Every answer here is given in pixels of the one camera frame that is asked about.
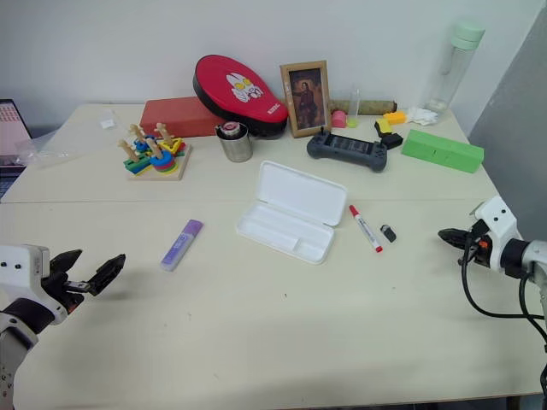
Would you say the clear plastic bag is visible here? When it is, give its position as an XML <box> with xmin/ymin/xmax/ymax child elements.
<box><xmin>15</xmin><ymin>126</ymin><xmax>83</xmax><ymax>171</ymax></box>

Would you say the white plastic pencil case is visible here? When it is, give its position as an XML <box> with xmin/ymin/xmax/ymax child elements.
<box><xmin>234</xmin><ymin>160</ymin><xmax>348</xmax><ymax>267</ymax></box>

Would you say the yellow and black tool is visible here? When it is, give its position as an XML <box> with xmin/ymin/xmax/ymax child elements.
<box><xmin>373</xmin><ymin>118</ymin><xmax>404</xmax><ymax>150</ymax></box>

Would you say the clear bottle with green lid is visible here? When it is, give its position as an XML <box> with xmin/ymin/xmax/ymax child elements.
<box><xmin>422</xmin><ymin>17</ymin><xmax>486</xmax><ymax>114</ymax></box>

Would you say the grey partition board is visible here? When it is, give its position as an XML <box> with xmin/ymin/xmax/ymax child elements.
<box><xmin>467</xmin><ymin>0</ymin><xmax>547</xmax><ymax>241</ymax></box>

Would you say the purple highlighter pen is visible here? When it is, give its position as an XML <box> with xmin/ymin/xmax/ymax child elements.
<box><xmin>159</xmin><ymin>219</ymin><xmax>204</xmax><ymax>273</ymax></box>

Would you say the white crumpled cloth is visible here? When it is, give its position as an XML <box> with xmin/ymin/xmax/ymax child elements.
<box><xmin>404</xmin><ymin>106</ymin><xmax>440</xmax><ymax>127</ymax></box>

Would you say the red black boxing pad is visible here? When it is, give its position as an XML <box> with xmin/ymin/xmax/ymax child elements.
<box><xmin>191</xmin><ymin>53</ymin><xmax>290</xmax><ymax>140</ymax></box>

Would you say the red rectangular brick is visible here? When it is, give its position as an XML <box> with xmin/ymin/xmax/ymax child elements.
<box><xmin>139</xmin><ymin>96</ymin><xmax>228</xmax><ymax>138</ymax></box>

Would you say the grey handheld game controller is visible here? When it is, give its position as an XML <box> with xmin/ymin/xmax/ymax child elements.
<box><xmin>305</xmin><ymin>126</ymin><xmax>391</xmax><ymax>173</ymax></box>

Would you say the stainless steel cup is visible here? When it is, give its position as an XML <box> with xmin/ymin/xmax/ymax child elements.
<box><xmin>214</xmin><ymin>121</ymin><xmax>255</xmax><ymax>164</ymax></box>

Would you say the clear tube with yellow base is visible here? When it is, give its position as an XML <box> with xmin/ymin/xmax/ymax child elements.
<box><xmin>347</xmin><ymin>85</ymin><xmax>362</xmax><ymax>129</ymax></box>

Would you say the small white packet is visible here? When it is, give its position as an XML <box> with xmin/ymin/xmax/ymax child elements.
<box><xmin>99</xmin><ymin>108</ymin><xmax>120</xmax><ymax>130</ymax></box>

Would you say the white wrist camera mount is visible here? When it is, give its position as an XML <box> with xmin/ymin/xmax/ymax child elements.
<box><xmin>0</xmin><ymin>243</ymin><xmax>70</xmax><ymax>326</ymax></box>
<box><xmin>468</xmin><ymin>196</ymin><xmax>521</xmax><ymax>274</ymax></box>

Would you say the green rectangular block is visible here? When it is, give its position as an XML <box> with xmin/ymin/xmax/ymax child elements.
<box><xmin>401</xmin><ymin>128</ymin><xmax>485</xmax><ymax>174</ymax></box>

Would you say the wooden colourful shape stacking toy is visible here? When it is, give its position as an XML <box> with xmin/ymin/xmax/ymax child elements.
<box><xmin>116</xmin><ymin>122</ymin><xmax>194</xmax><ymax>182</ymax></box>

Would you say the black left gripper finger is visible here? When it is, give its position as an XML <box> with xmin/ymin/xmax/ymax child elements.
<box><xmin>86</xmin><ymin>253</ymin><xmax>127</xmax><ymax>297</ymax></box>
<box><xmin>50</xmin><ymin>249</ymin><xmax>84</xmax><ymax>277</ymax></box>

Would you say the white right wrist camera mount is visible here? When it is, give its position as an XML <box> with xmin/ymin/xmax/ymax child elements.
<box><xmin>468</xmin><ymin>196</ymin><xmax>521</xmax><ymax>274</ymax></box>

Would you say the open laptop computer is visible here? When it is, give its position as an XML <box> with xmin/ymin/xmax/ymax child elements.
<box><xmin>0</xmin><ymin>98</ymin><xmax>33</xmax><ymax>202</ymax></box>

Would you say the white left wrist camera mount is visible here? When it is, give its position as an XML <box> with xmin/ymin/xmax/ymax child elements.
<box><xmin>0</xmin><ymin>243</ymin><xmax>70</xmax><ymax>326</ymax></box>

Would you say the brown rolled mat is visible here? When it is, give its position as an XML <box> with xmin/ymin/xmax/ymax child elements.
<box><xmin>328</xmin><ymin>98</ymin><xmax>399</xmax><ymax>116</ymax></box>

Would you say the wooden framed portrait picture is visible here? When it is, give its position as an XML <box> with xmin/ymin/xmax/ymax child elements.
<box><xmin>279</xmin><ymin>59</ymin><xmax>333</xmax><ymax>139</ymax></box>

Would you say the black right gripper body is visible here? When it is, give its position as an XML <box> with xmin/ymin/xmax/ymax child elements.
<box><xmin>459</xmin><ymin>231</ymin><xmax>493</xmax><ymax>269</ymax></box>

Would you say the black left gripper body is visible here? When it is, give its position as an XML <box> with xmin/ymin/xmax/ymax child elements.
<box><xmin>41</xmin><ymin>258</ymin><xmax>94</xmax><ymax>316</ymax></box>

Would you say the red capped white marker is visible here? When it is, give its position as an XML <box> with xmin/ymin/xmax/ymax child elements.
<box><xmin>348</xmin><ymin>204</ymin><xmax>384</xmax><ymax>254</ymax></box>

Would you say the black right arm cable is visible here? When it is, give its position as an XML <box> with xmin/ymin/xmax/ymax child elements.
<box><xmin>458</xmin><ymin>243</ymin><xmax>547</xmax><ymax>343</ymax></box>

